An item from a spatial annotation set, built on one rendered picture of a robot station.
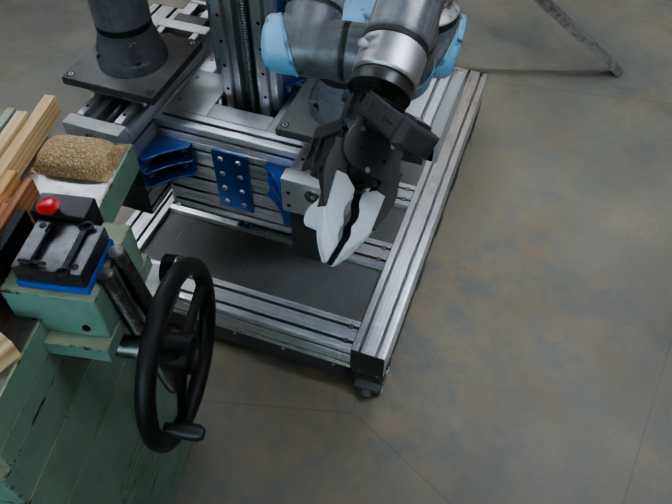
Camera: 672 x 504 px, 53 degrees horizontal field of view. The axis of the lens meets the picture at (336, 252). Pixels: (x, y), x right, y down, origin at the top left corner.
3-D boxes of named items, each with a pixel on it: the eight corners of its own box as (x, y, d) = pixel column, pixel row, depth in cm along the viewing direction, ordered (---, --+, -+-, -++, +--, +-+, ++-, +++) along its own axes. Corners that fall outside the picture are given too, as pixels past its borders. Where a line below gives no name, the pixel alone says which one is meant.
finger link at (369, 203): (330, 276, 73) (355, 198, 75) (360, 275, 68) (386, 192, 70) (307, 265, 71) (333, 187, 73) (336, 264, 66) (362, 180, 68)
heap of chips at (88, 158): (108, 182, 110) (101, 165, 107) (27, 173, 112) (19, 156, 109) (127, 146, 116) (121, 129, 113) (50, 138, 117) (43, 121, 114)
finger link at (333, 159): (340, 220, 69) (366, 146, 71) (349, 219, 67) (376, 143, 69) (303, 201, 67) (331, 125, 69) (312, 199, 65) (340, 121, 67)
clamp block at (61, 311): (111, 342, 94) (93, 305, 87) (20, 329, 95) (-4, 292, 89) (145, 261, 103) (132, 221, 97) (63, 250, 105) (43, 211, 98)
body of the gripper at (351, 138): (351, 203, 77) (382, 111, 79) (396, 194, 69) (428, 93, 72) (296, 174, 73) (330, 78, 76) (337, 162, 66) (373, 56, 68)
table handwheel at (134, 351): (204, 219, 96) (233, 317, 120) (72, 204, 98) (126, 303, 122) (141, 411, 80) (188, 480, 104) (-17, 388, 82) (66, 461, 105)
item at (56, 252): (90, 295, 88) (77, 269, 84) (11, 285, 89) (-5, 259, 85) (124, 222, 96) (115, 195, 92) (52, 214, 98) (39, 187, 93)
